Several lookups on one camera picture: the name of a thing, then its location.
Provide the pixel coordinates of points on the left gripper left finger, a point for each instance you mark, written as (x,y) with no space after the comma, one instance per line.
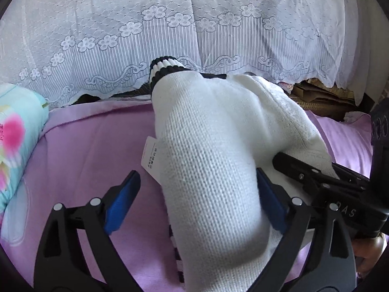
(60,264)

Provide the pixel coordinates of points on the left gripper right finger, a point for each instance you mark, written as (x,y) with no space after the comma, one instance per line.
(330,263)

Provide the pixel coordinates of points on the white sweater with black stripes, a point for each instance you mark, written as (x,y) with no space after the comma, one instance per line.
(212,133)

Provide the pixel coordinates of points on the person's right hand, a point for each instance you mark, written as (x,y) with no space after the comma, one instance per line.
(370,250)

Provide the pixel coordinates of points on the dark brown blanket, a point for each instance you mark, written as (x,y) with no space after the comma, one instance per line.
(334,102)

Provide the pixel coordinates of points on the purple bed sheet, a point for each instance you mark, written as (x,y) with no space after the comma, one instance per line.
(49,178)

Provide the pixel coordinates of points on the white garment tag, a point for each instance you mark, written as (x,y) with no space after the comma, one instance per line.
(150,159)

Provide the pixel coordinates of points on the floral turquoise pink quilt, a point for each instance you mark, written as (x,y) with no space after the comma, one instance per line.
(24,114)

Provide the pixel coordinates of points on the white lace cover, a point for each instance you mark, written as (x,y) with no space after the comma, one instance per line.
(64,49)

